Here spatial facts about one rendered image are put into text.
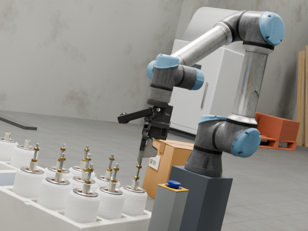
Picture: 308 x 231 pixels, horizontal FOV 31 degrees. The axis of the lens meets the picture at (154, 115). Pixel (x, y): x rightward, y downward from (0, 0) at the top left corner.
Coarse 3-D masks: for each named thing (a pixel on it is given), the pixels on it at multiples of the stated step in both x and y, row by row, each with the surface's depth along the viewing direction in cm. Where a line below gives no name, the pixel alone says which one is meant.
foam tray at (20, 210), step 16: (0, 192) 172; (0, 208) 172; (16, 208) 167; (32, 208) 164; (0, 224) 171; (16, 224) 167; (32, 224) 163; (48, 224) 159; (64, 224) 156; (80, 224) 155; (96, 224) 158; (112, 224) 163; (128, 224) 170; (144, 224) 177
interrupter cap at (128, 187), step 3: (123, 186) 181; (126, 186) 183; (129, 186) 184; (126, 189) 178; (129, 189) 179; (138, 189) 183; (141, 189) 183; (138, 192) 178; (141, 192) 179; (144, 192) 180
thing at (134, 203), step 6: (126, 192) 177; (132, 192) 177; (126, 198) 177; (132, 198) 177; (138, 198) 177; (144, 198) 179; (126, 204) 177; (132, 204) 177; (138, 204) 178; (144, 204) 180; (126, 210) 177; (132, 210) 177; (138, 210) 178
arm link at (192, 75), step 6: (186, 66) 182; (186, 72) 180; (192, 72) 182; (198, 72) 184; (186, 78) 180; (192, 78) 182; (198, 78) 183; (180, 84) 180; (186, 84) 181; (192, 84) 183; (198, 84) 184
